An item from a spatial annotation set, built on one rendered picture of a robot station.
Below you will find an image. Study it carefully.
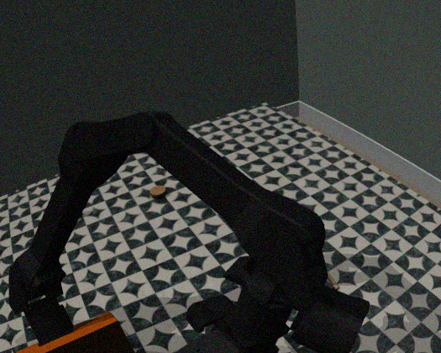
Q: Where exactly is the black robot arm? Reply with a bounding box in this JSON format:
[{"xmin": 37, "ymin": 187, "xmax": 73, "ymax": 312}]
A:
[{"xmin": 8, "ymin": 111, "xmax": 370, "ymax": 353}]

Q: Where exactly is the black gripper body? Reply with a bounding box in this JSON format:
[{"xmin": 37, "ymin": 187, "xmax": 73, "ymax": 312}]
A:
[{"xmin": 186, "ymin": 295, "xmax": 290, "ymax": 353}]

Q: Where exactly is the thin wooden stick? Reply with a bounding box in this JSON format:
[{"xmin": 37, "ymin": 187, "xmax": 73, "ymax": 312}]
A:
[{"xmin": 327, "ymin": 271, "xmax": 339, "ymax": 290}]

